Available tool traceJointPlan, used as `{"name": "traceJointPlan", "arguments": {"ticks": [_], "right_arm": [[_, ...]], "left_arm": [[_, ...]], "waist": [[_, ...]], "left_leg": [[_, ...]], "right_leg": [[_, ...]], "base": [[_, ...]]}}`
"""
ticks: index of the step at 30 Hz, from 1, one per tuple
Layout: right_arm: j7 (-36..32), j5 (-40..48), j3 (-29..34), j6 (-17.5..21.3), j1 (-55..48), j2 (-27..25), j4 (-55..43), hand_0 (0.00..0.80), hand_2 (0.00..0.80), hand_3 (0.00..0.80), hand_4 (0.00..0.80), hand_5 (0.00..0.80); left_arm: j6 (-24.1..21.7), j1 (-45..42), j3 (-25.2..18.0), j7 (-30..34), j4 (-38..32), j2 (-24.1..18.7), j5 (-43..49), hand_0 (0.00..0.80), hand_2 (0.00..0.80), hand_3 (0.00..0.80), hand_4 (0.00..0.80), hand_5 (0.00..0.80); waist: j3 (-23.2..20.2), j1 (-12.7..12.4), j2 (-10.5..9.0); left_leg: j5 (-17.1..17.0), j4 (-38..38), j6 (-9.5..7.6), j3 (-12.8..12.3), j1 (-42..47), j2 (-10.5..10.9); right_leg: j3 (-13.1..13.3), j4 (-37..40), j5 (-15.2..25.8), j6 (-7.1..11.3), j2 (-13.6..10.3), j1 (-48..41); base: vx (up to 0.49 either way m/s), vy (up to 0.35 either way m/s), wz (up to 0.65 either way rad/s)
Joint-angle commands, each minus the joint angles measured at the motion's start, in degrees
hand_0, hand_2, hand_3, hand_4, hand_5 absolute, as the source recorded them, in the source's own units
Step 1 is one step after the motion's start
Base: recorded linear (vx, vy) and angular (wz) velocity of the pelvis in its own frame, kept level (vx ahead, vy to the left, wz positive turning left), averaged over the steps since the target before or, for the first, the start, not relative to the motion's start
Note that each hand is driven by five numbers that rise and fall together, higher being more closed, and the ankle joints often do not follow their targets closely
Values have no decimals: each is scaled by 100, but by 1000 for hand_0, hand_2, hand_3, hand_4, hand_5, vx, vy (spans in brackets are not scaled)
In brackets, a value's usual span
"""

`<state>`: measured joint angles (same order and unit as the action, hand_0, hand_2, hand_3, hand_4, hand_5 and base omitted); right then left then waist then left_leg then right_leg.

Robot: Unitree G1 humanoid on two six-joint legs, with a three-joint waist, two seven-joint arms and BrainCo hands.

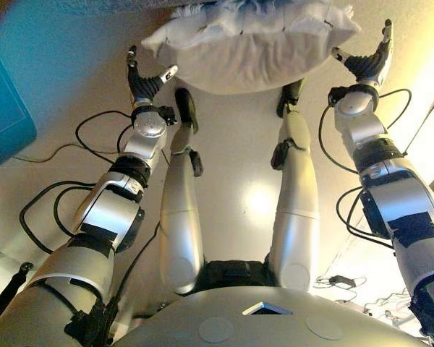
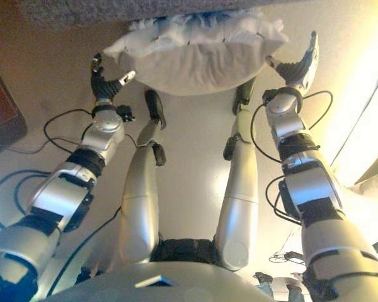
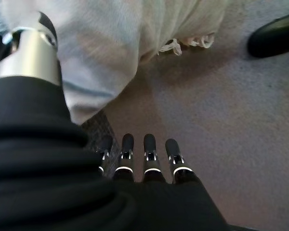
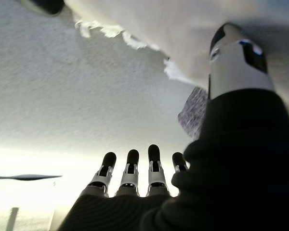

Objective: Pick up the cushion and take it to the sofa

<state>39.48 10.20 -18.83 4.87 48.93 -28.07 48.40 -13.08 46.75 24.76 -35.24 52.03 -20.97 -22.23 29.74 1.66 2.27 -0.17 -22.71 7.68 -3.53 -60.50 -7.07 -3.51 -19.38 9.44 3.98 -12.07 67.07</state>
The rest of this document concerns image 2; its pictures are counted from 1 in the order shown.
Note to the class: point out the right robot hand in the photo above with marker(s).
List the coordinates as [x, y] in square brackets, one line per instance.
[294, 74]

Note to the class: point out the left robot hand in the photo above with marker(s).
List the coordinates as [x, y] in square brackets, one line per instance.
[104, 88]

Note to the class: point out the white frayed cushion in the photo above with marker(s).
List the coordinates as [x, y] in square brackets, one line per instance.
[192, 69]

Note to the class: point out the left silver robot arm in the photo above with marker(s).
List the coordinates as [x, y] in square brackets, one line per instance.
[56, 192]

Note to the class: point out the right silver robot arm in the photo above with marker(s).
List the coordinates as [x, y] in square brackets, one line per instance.
[312, 185]

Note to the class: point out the grey fabric armchair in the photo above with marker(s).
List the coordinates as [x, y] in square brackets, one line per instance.
[82, 12]

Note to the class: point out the dark brown wooden cabinet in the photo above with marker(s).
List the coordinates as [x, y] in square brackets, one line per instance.
[3, 119]

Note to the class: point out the left silver robot leg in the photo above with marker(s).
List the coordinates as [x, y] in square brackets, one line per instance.
[138, 195]

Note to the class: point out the grey robot torso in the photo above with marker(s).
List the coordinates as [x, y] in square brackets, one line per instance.
[176, 283]

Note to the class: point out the person leg in jeans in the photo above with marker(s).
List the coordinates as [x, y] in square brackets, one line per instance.
[263, 281]
[294, 289]

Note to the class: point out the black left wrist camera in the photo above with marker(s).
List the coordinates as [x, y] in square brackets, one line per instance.
[126, 113]

